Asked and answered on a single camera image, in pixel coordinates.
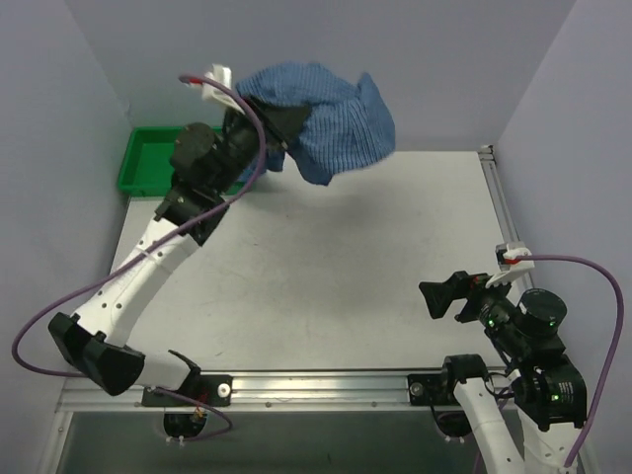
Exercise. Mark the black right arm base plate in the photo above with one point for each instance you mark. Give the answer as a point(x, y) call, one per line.
point(429, 387)

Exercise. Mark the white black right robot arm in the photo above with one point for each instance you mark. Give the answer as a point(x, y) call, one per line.
point(533, 426)

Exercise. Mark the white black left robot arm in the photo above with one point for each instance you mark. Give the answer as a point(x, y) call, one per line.
point(206, 163)

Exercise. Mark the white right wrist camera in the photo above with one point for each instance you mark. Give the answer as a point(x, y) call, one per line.
point(513, 262)

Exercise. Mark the green plastic tray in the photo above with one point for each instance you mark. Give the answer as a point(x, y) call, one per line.
point(145, 170)

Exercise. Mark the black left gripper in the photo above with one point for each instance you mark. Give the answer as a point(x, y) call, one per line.
point(270, 124)

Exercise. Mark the blue checked long sleeve shirt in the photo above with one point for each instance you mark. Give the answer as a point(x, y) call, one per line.
point(349, 127)

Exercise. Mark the aluminium right side rail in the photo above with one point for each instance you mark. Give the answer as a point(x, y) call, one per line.
point(489, 167)

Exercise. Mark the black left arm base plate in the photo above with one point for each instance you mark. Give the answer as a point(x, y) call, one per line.
point(211, 389)

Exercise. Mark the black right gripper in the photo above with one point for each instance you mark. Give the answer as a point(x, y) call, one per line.
point(467, 297)

